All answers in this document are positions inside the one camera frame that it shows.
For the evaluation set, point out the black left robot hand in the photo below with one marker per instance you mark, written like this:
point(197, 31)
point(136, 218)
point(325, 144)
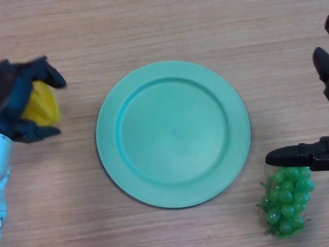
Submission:
point(13, 97)

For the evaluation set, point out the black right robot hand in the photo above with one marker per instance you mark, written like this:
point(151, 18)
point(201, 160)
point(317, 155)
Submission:
point(295, 155)

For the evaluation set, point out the green grape bunch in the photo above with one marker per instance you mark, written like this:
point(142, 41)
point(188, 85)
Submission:
point(286, 200)

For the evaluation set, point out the yellow starfruit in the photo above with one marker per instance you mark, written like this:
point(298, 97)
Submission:
point(43, 105)

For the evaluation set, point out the green round plate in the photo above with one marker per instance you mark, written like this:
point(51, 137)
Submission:
point(172, 133)

